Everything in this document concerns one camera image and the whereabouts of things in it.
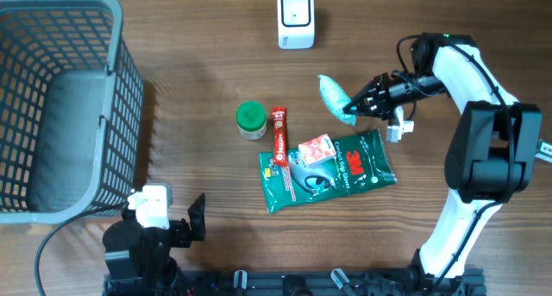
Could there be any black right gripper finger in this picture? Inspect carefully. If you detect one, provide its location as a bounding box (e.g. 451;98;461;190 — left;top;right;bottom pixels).
350;81;376;105
342;104;380;117

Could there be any mint green wipes pack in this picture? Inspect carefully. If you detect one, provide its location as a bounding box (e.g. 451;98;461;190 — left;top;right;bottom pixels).
318;74;356;126

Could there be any green 3M gloves pack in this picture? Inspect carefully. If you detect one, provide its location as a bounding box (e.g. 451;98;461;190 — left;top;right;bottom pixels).
259;129;397;213

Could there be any small red white box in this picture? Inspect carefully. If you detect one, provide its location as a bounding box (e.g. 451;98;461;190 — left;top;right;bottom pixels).
298;134;336;166

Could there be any red sachet stick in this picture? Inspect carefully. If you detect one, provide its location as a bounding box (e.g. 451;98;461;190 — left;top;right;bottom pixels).
272;106;288;167

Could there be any green lid jar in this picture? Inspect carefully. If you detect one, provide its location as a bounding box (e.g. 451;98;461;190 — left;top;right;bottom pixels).
236;101;267;141

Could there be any green medicine box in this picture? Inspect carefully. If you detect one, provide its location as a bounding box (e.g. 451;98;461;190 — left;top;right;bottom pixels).
535;139;552;164

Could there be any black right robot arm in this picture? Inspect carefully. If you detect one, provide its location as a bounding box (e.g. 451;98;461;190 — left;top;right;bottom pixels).
342;33;543;287

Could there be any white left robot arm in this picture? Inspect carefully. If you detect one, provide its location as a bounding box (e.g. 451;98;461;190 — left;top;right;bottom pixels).
103;194;205;296

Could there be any white barcode scanner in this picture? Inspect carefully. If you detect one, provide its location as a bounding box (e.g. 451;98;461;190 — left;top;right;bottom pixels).
277;0;315;50

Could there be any grey plastic basket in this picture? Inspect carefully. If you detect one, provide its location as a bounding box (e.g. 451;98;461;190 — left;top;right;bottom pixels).
1;0;144;224

